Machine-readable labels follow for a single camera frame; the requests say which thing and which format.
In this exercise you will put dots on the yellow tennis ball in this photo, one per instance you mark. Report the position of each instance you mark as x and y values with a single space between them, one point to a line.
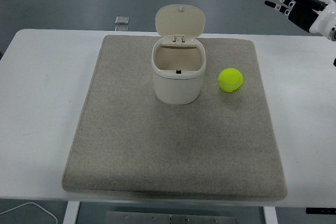
230 80

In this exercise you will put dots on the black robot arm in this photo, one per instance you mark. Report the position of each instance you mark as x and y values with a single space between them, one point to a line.
334 62

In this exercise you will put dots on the cream lidded bin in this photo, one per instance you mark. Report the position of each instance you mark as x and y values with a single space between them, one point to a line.
178 87

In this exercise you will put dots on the beige fabric mat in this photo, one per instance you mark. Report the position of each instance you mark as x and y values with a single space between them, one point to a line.
157 142

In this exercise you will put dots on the grey metal plate with screws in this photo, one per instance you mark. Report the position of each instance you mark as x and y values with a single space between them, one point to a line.
131 218

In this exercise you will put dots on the black control panel under table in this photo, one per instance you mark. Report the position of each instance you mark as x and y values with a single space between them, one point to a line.
320 211

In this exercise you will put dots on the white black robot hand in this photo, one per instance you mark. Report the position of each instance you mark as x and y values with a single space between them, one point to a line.
302 11

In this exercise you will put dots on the white table leg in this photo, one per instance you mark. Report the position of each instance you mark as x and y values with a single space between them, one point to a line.
71 213
270 216

